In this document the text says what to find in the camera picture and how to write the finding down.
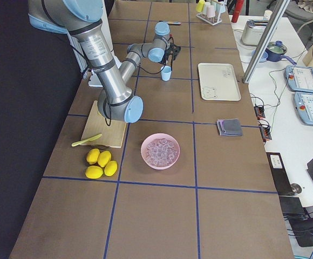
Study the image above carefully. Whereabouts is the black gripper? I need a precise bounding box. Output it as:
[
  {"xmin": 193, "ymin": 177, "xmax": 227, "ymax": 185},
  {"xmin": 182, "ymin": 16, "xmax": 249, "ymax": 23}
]
[{"xmin": 162, "ymin": 43, "xmax": 181, "ymax": 65}]

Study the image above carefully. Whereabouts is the light blue plastic cup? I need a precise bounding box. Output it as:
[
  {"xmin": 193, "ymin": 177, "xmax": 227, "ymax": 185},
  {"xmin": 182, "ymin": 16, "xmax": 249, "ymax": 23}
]
[{"xmin": 160, "ymin": 65, "xmax": 172, "ymax": 81}]

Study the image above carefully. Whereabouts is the steel muddler black handle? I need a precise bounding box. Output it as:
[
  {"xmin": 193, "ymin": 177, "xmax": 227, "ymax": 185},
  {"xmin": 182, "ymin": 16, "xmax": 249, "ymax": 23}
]
[{"xmin": 160, "ymin": 21, "xmax": 182, "ymax": 26}]

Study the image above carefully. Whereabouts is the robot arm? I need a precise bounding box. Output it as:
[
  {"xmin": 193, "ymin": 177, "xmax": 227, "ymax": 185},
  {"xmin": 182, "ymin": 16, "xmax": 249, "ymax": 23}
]
[
  {"xmin": 119, "ymin": 21, "xmax": 181, "ymax": 83},
  {"xmin": 28, "ymin": 1, "xmax": 144, "ymax": 123}
]

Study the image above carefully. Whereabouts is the yellow cup on rack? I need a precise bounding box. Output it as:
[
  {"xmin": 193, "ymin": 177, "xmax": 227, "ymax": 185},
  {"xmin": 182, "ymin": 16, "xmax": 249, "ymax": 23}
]
[{"xmin": 196, "ymin": 0, "xmax": 206, "ymax": 13}]

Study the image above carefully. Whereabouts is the pink bowl of ice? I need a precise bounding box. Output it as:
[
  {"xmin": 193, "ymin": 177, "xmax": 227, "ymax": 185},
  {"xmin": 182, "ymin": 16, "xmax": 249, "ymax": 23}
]
[{"xmin": 140, "ymin": 133, "xmax": 180, "ymax": 170}]

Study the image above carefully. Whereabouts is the cream bear serving tray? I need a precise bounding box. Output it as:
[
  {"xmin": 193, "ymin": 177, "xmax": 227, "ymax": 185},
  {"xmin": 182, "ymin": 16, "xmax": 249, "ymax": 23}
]
[{"xmin": 198, "ymin": 63, "xmax": 241, "ymax": 101}]

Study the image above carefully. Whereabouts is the white toaster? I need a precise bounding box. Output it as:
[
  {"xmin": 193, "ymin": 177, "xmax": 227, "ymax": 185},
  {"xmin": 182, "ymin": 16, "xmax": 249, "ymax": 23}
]
[{"xmin": 241, "ymin": 19, "xmax": 269, "ymax": 46}]

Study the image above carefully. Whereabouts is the blue bowl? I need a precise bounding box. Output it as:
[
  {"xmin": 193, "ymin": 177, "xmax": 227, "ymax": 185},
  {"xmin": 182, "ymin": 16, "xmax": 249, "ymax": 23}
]
[{"xmin": 258, "ymin": 51, "xmax": 268, "ymax": 63}]

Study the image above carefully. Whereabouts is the folded grey cloth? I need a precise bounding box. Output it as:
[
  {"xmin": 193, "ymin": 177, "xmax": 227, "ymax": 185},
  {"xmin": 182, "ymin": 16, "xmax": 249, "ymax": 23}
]
[{"xmin": 217, "ymin": 119, "xmax": 243, "ymax": 137}]

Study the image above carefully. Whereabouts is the blue saucepan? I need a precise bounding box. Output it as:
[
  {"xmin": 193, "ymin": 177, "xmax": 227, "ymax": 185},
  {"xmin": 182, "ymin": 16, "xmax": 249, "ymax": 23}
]
[{"xmin": 266, "ymin": 40, "xmax": 297, "ymax": 65}]

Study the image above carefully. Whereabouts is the black power strip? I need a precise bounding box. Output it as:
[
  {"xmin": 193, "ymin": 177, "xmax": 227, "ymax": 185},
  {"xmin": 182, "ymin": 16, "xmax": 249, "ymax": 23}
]
[
  {"xmin": 258, "ymin": 122, "xmax": 272, "ymax": 142},
  {"xmin": 254, "ymin": 105, "xmax": 266, "ymax": 119}
]

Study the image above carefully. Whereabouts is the wooden cutting board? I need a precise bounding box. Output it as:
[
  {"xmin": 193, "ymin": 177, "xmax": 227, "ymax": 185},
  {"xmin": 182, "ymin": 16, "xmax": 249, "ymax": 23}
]
[{"xmin": 81, "ymin": 100, "xmax": 126, "ymax": 148}]

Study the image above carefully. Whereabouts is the yellow plastic knife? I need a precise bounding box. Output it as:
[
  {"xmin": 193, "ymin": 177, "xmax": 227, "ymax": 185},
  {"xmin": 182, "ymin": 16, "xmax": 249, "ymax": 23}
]
[{"xmin": 71, "ymin": 133, "xmax": 102, "ymax": 147}]

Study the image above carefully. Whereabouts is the teach pendant far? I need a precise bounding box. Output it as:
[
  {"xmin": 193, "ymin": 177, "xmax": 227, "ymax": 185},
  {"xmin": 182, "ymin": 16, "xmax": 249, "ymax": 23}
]
[{"xmin": 285, "ymin": 65, "xmax": 313, "ymax": 93}]

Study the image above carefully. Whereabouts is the teach pendant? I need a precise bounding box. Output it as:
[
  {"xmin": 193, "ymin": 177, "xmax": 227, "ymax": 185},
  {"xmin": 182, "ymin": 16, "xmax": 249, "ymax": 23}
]
[
  {"xmin": 285, "ymin": 65, "xmax": 313, "ymax": 93},
  {"xmin": 294, "ymin": 92, "xmax": 313, "ymax": 126}
]

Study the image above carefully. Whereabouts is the whole yellow lemon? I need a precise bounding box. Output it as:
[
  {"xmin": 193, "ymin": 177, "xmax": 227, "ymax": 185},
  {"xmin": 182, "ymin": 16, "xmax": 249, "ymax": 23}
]
[{"xmin": 86, "ymin": 148, "xmax": 100, "ymax": 165}]

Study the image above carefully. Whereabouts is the teach pendant near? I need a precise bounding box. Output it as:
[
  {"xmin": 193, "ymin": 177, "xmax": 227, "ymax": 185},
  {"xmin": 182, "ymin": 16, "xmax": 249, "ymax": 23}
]
[{"xmin": 294, "ymin": 92, "xmax": 313, "ymax": 126}]

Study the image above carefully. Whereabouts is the white wire cup rack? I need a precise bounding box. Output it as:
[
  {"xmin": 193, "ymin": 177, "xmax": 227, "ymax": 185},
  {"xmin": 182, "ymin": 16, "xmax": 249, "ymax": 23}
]
[{"xmin": 196, "ymin": 0, "xmax": 227, "ymax": 26}]

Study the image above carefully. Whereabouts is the aluminium frame post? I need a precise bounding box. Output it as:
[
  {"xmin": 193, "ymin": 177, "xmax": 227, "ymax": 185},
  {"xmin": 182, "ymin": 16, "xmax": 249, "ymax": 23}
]
[{"xmin": 242, "ymin": 0, "xmax": 290, "ymax": 83}]

